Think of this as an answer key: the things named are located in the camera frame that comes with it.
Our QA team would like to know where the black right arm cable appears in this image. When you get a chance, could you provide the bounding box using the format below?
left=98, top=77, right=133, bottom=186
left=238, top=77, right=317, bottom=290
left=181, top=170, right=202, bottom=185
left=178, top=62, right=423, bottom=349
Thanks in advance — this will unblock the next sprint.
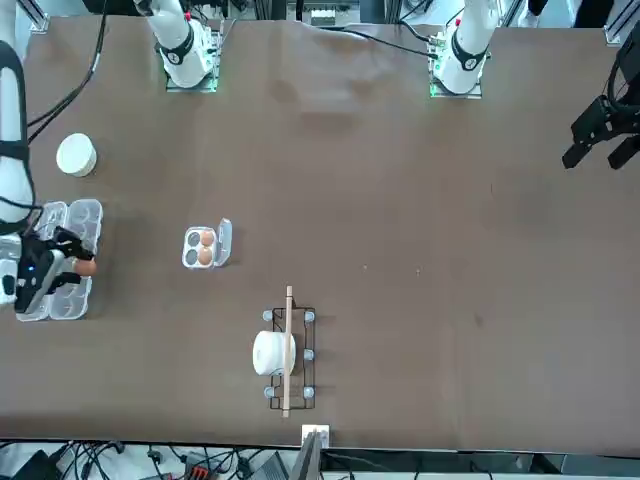
left=24, top=0, right=110, bottom=146

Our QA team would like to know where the white round bowl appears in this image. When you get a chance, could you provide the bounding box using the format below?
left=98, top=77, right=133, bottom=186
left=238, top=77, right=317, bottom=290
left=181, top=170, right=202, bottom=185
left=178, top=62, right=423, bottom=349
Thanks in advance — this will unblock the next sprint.
left=55, top=132, right=98, bottom=179

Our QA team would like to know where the transparent twelve-slot egg tray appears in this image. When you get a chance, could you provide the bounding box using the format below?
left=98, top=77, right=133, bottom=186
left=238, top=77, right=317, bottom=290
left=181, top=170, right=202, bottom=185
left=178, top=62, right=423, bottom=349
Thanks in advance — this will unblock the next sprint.
left=13, top=198, right=105, bottom=323

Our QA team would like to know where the black base cable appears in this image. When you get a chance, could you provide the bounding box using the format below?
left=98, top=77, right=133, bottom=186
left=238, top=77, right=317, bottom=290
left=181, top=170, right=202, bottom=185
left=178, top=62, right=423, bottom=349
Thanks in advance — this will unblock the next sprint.
left=299, top=19, right=444, bottom=62

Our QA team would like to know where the white four-slot egg tray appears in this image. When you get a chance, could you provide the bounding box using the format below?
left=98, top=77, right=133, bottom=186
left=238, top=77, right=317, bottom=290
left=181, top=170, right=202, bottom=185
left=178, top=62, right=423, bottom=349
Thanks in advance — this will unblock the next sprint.
left=180, top=216, right=234, bottom=271

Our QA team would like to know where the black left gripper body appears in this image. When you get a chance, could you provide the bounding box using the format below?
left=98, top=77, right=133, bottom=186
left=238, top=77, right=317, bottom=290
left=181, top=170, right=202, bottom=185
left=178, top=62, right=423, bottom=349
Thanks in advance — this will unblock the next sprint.
left=613, top=34, right=640, bottom=109

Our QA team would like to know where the small white bracket block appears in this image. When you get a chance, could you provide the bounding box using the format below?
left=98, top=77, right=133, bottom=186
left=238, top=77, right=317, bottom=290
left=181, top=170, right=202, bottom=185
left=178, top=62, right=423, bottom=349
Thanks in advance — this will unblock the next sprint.
left=301, top=424, right=332, bottom=449

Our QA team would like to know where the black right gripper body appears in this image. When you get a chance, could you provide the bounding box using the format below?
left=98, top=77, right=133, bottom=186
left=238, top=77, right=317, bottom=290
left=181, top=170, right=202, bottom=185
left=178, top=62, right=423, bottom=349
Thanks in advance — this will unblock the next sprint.
left=13, top=238, right=67, bottom=315

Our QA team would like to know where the aluminium profile post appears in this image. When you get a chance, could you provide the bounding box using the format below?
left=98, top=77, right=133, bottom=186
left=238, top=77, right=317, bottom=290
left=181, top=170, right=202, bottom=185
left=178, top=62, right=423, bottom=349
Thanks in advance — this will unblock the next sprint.
left=288, top=427, right=325, bottom=480

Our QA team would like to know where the black wire rack wooden bar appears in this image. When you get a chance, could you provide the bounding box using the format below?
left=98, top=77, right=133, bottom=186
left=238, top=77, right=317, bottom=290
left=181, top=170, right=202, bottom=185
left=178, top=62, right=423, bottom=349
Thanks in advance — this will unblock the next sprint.
left=261, top=284, right=318, bottom=419

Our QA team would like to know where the person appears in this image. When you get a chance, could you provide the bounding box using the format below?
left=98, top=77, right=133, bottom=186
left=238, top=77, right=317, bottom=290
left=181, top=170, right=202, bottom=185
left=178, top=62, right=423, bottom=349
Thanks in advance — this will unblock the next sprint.
left=524, top=0, right=604, bottom=29

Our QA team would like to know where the aluminium corner bracket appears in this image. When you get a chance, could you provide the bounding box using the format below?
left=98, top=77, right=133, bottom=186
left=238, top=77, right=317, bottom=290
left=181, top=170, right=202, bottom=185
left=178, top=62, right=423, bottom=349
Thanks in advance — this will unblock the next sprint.
left=19, top=0, right=51, bottom=34
left=603, top=0, right=636, bottom=46

